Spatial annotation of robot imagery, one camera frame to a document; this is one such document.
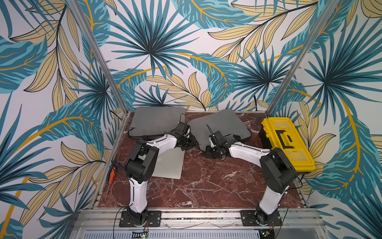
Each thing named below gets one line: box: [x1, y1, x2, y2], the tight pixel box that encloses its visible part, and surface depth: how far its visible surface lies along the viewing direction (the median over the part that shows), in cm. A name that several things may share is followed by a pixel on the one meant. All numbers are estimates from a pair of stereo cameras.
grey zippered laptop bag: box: [128, 106, 187, 140], surface depth 115 cm
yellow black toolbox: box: [258, 117, 316, 173], surface depth 86 cm
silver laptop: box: [151, 146, 186, 180], surface depth 93 cm
